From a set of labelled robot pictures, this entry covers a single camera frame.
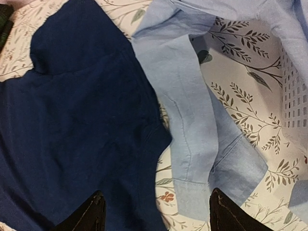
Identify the white plastic laundry basket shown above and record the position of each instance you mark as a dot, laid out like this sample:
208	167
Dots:
294	102

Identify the light blue shirt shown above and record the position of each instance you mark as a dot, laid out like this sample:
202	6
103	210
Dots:
208	150

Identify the dark green plaid garment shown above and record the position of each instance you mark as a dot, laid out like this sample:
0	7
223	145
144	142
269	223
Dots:
5	23

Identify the navy blue t-shirt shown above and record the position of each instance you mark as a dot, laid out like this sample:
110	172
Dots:
84	118

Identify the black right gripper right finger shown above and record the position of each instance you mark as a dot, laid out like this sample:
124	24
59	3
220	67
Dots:
226	215

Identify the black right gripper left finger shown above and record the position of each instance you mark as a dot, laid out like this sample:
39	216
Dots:
90	216

